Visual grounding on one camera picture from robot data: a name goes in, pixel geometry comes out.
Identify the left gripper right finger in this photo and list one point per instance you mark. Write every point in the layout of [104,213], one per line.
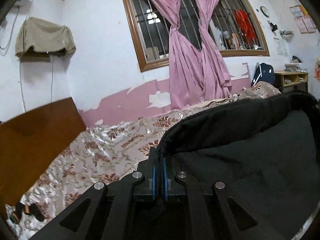
[214,211]

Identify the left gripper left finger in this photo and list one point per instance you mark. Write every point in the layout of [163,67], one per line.
[101,211]

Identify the black jacket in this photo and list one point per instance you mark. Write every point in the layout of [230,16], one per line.
[265,150]

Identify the floral satin bedspread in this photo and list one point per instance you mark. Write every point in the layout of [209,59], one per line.
[105,153]

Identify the small dark items on bed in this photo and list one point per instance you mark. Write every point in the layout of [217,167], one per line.
[29,210]

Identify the brown wooden headboard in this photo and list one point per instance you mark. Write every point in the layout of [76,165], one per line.
[30,142]

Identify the left pink curtain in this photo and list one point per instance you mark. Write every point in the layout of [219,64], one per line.
[185,69]

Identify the pink curtain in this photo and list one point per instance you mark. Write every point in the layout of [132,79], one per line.
[217,81]
[185,69]

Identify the right pink curtain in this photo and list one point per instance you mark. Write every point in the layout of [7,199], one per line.
[217,81]

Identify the blue backpack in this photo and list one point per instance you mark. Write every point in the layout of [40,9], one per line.
[264,72]

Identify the wooden shelf desk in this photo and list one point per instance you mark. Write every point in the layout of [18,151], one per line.
[287,81]

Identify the wooden framed barred window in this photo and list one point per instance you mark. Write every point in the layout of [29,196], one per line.
[150,31]

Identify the beige cloth covered box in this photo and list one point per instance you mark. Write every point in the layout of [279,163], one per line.
[44,37]

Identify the red cloth at window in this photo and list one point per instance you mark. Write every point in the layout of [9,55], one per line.
[245,25]

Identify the colourful wall poster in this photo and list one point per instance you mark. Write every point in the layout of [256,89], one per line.
[317,70]

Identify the round wall clock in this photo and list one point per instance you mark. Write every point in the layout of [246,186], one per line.
[265,11]

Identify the pink certificates on wall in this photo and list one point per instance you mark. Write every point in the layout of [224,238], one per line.
[302,18]

